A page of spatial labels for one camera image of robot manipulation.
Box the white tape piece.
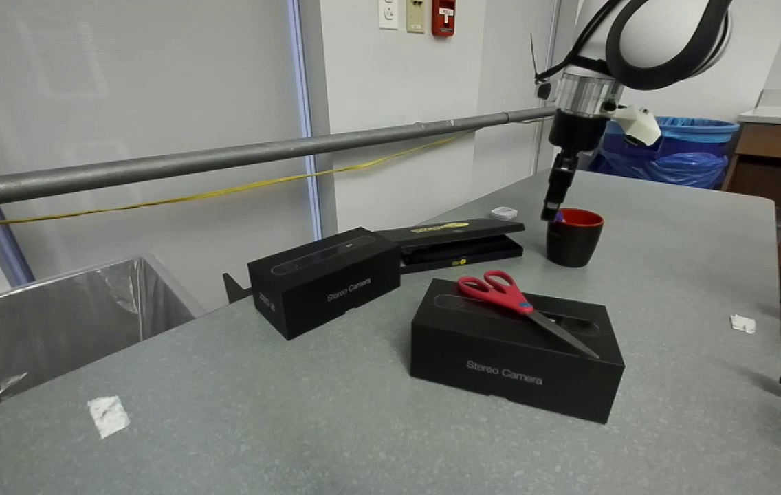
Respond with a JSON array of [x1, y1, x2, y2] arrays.
[[89, 395, 130, 439]]

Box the open black box yellow logo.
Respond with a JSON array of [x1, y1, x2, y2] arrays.
[[384, 216, 523, 271]]

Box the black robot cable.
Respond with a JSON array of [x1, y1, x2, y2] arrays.
[[531, 0, 736, 92]]

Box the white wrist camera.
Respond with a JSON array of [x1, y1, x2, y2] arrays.
[[610, 107, 663, 144]]

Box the grey metal rail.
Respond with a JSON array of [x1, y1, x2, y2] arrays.
[[0, 107, 551, 204]]

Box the blue recycling bin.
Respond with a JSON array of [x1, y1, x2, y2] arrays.
[[592, 116, 739, 188]]

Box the yellow cord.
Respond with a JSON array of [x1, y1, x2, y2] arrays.
[[0, 135, 467, 235]]

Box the red fire alarm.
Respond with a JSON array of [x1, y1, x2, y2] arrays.
[[431, 0, 457, 37]]

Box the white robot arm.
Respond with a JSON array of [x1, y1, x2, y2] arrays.
[[534, 0, 732, 219]]

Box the red handled scissors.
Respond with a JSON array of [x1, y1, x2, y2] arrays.
[[457, 268, 596, 356]]

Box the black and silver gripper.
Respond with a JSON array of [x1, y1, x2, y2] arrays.
[[541, 73, 617, 219]]

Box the small white paper scrap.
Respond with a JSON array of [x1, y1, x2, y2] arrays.
[[732, 312, 756, 334]]

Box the black stereo camera box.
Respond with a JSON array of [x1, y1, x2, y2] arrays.
[[247, 227, 402, 337], [410, 276, 625, 422]]

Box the grey bin with liner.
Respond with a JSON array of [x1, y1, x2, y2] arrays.
[[0, 259, 192, 402]]

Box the white wall switch plate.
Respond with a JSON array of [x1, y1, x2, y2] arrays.
[[380, 0, 402, 30]]

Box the black mug red interior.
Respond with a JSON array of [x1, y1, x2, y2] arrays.
[[547, 209, 606, 265]]

